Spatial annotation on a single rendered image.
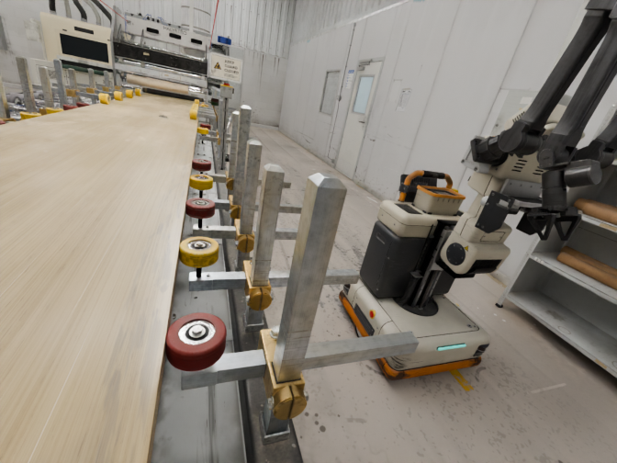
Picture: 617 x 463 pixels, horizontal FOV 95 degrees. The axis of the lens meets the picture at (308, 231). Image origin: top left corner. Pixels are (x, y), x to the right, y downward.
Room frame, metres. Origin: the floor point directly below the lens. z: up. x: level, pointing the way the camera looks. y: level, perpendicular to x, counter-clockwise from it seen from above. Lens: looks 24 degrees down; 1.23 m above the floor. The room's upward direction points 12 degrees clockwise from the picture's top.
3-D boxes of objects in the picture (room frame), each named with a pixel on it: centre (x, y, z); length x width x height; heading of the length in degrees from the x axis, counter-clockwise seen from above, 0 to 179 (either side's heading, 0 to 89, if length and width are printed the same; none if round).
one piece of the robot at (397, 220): (1.52, -0.67, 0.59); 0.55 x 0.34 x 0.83; 113
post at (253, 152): (0.77, 0.19, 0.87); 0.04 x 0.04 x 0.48; 23
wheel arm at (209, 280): (0.60, 0.04, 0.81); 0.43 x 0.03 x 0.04; 113
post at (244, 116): (1.00, 0.29, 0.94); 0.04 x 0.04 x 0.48; 23
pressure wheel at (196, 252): (0.52, 0.22, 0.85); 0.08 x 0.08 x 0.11
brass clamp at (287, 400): (0.33, 0.00, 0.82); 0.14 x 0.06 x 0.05; 23
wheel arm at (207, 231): (0.83, 0.14, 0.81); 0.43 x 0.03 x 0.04; 113
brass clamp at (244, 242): (0.79, 0.20, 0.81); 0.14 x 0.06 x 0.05; 23
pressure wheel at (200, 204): (0.75, 0.32, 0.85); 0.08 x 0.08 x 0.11
